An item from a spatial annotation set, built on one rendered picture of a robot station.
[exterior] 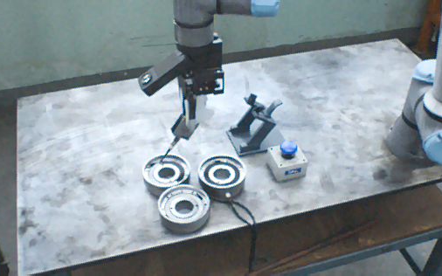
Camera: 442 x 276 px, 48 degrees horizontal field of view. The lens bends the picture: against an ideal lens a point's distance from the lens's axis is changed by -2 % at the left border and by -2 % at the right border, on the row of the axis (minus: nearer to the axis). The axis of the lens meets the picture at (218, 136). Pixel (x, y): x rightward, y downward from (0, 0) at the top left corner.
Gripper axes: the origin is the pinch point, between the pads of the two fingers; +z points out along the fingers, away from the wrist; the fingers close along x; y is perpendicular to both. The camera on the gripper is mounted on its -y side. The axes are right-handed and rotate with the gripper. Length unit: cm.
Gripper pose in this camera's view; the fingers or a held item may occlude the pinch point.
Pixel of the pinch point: (187, 122)
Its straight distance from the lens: 109.7
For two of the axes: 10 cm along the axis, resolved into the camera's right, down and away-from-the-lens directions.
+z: -0.1, 7.6, 6.5
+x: -3.0, -6.2, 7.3
